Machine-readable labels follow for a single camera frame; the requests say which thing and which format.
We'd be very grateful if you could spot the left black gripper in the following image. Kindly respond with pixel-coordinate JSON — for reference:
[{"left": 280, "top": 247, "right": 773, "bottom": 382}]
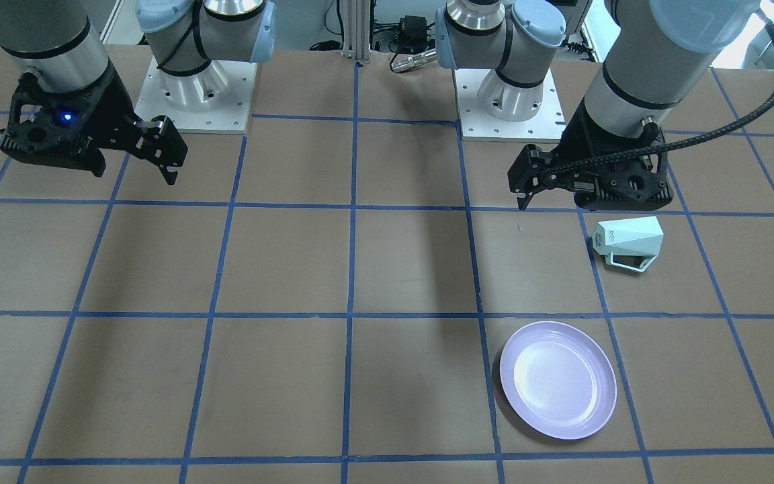
[{"left": 507, "top": 102, "right": 673, "bottom": 211}]

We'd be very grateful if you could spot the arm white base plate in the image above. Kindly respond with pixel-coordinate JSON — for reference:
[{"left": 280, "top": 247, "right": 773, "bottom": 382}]
[
  {"left": 454, "top": 69, "right": 567, "bottom": 143},
  {"left": 134, "top": 58, "right": 260, "bottom": 135}
]

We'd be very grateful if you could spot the black power adapter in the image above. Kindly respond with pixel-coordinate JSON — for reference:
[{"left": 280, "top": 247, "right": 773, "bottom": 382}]
[{"left": 383, "top": 15, "right": 430, "bottom": 53}]

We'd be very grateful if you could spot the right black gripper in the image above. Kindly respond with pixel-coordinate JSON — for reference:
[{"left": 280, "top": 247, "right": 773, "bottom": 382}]
[{"left": 0, "top": 63, "right": 188, "bottom": 185}]

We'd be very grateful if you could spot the aluminium frame post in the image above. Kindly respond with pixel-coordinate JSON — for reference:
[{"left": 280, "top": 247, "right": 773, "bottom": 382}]
[{"left": 339, "top": 1, "right": 374, "bottom": 65}]

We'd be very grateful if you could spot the mint green faceted cup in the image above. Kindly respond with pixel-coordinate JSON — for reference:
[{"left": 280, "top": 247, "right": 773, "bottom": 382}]
[{"left": 590, "top": 216, "right": 664, "bottom": 274}]

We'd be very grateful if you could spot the black braided cable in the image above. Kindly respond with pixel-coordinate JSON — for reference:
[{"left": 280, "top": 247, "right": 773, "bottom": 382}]
[{"left": 539, "top": 19, "right": 774, "bottom": 184}]

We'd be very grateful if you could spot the silver metal cylinder tool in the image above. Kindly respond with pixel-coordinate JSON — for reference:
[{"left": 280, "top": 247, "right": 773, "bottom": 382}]
[{"left": 390, "top": 48, "right": 438, "bottom": 74}]

